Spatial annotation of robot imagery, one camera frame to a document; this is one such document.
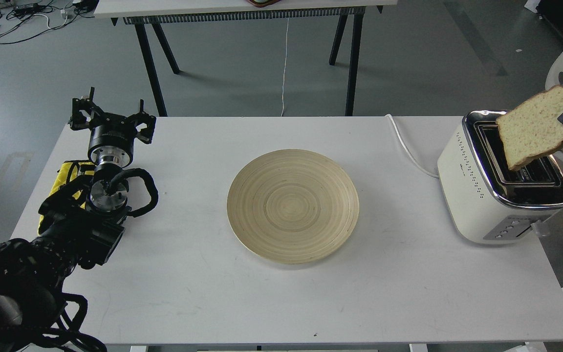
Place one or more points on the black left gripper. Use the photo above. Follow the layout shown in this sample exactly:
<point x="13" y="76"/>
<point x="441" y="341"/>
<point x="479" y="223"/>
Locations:
<point x="112" y="135"/>

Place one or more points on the slice of bread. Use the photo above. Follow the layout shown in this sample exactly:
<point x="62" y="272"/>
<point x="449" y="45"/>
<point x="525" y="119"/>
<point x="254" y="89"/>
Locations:
<point x="532" y="131"/>

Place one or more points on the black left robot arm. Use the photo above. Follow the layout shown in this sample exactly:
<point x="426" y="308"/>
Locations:
<point x="81" y="226"/>

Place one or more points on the white chrome toaster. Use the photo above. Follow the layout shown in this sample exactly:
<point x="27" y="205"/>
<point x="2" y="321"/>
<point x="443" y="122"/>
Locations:
<point x="489" y="203"/>

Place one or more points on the yellow cloth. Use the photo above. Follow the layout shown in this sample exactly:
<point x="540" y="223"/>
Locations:
<point x="69" y="171"/>

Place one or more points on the white background table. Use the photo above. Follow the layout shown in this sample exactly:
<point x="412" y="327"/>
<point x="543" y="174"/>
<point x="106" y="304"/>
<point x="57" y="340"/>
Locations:
<point x="155" y="13"/>

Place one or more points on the brown object on background table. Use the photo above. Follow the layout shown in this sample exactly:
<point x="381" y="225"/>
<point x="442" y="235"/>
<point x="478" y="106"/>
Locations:
<point x="262" y="3"/>

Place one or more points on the round wooden plate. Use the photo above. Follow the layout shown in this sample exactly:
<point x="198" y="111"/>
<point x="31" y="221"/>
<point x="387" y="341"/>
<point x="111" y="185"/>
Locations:
<point x="292" y="206"/>

